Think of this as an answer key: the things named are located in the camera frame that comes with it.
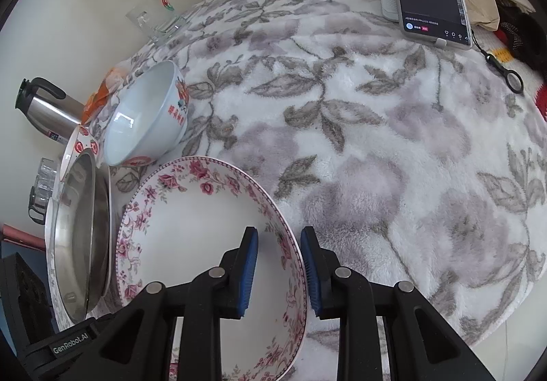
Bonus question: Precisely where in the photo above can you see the black lanyard with ring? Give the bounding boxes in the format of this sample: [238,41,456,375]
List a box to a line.
[472,28,524,95]

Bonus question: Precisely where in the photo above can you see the floral rim white plate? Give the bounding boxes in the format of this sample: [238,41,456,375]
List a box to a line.
[115,156,308,381]

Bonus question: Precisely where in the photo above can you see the small clear glass cup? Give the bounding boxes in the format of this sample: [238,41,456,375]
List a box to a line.
[38,157,59,185]
[34,180,55,204]

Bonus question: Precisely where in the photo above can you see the white ceramic bowl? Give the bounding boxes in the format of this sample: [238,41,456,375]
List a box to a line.
[104,60,190,168]

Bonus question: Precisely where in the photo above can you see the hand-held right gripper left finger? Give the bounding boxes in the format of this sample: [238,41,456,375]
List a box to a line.
[85,226,259,381]

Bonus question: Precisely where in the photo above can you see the red trimmed white plate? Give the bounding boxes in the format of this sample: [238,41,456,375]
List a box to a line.
[60,125,102,183]

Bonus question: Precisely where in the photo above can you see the dark knitted cloth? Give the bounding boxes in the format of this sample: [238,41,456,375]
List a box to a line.
[491,0,547,80]

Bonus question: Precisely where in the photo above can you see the stainless steel basin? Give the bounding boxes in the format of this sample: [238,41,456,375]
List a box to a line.
[48,148,112,324]

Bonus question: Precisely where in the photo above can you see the clear glass mug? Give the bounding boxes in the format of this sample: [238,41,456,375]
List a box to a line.
[125,0,186,42]

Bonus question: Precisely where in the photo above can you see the glass teapot with black handle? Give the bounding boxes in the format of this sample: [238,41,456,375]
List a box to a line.
[28,187,49,224]

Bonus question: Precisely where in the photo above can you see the grey floral fleece blanket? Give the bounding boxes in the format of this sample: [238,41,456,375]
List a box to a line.
[45,0,547,381]

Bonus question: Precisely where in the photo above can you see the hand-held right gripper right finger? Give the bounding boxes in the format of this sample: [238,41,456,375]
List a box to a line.
[300,226,498,381]

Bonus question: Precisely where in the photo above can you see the orange snack packet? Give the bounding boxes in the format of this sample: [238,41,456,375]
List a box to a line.
[82,91,109,125]
[103,66,129,93]

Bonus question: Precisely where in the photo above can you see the stainless steel thermos jug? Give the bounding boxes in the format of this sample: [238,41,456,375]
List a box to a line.
[15,77,85,145]

